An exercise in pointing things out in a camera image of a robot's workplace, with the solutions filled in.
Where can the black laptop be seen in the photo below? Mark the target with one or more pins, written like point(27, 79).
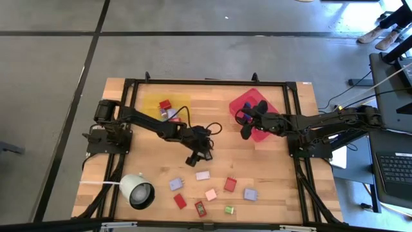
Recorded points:
point(396, 167)

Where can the black gantry beam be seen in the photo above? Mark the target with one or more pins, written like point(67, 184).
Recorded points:
point(48, 225)

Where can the red wall charger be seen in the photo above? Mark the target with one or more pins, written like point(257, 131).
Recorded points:
point(165, 104)
point(175, 120)

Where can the grey furniture foot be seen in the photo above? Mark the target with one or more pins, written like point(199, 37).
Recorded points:
point(9, 149)

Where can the grey side desk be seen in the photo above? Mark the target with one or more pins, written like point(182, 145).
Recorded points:
point(389, 96)

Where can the lavender four-port charger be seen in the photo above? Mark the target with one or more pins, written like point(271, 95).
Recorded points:
point(171, 113)

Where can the green wall charger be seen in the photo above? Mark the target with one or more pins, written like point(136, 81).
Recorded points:
point(229, 210)

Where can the red framed case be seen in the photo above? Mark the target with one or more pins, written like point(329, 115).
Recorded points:
point(200, 209)

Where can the white box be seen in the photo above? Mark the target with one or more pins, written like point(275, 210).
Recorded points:
point(202, 175)

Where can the red flat box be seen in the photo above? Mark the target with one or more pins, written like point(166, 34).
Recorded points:
point(180, 201)

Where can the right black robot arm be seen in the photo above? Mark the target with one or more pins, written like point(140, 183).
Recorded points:
point(338, 120)

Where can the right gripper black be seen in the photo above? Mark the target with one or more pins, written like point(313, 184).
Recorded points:
point(267, 122)

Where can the black table frame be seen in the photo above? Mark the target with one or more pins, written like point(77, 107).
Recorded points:
point(209, 82)

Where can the pink labelled charger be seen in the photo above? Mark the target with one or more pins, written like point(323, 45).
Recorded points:
point(210, 195)

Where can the yellow translucent bin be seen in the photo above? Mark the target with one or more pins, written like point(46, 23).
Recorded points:
point(148, 101)

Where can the person's leg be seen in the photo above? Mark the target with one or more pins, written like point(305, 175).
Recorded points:
point(397, 16)

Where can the white paper sheet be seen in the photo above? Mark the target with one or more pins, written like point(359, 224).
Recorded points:
point(339, 159)

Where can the red translucent bin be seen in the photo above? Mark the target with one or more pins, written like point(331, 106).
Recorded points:
point(251, 95)

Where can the black desk leg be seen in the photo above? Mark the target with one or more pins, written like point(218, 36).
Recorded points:
point(397, 50)

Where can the blue rectangular case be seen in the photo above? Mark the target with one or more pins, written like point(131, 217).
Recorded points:
point(247, 105)

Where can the person's shoe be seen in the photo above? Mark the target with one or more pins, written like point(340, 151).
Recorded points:
point(387, 40)
point(370, 34)

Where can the lavender wall charger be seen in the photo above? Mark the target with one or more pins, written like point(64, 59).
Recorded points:
point(175, 184)
point(250, 195)

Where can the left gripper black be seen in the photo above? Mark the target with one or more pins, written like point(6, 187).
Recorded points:
point(198, 138)

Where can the red four-port charger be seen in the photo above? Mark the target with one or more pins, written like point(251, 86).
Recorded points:
point(230, 185)

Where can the small lavender charger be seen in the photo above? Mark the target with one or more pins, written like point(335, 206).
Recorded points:
point(163, 112)

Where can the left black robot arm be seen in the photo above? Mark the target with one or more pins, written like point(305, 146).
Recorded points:
point(151, 124)

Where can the white round lamp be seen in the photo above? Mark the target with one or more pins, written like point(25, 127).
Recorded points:
point(128, 185)

